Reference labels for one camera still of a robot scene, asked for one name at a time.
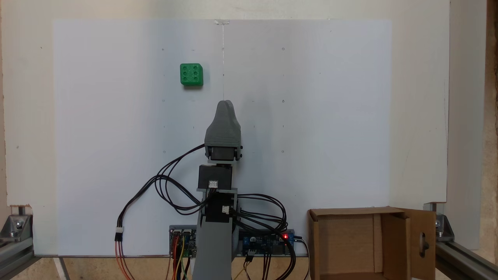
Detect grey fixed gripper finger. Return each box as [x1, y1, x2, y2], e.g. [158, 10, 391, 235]
[205, 100, 242, 147]

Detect green dice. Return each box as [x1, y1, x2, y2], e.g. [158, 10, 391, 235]
[180, 63, 204, 87]

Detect white paper sheet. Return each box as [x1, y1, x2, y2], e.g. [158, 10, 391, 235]
[53, 19, 391, 256]

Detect blue circuit board red LED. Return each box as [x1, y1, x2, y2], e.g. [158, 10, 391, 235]
[238, 229, 295, 256]

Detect brown cardboard box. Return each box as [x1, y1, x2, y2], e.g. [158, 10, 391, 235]
[307, 206, 437, 280]

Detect black gripper servo cable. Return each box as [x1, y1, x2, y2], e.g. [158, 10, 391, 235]
[155, 144, 207, 215]

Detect black base cable bundle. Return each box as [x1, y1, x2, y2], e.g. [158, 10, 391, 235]
[233, 194, 297, 280]

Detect circuit board with coloured wires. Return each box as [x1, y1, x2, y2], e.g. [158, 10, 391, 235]
[169, 225, 198, 258]

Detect black cable with white connector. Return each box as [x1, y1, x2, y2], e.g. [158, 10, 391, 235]
[115, 175, 205, 242]

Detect coloured jumper wires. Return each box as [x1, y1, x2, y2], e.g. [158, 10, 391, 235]
[165, 233, 193, 280]

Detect thin power cable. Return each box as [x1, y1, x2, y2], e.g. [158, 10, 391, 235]
[294, 234, 311, 280]

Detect orange red wire bundle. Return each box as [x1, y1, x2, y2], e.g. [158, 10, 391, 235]
[115, 233, 136, 280]

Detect aluminium corner bracket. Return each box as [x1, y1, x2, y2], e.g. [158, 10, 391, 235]
[435, 213, 455, 242]
[0, 214, 32, 238]

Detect aluminium frame post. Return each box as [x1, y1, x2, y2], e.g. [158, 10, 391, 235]
[435, 239, 498, 280]
[0, 235, 36, 280]

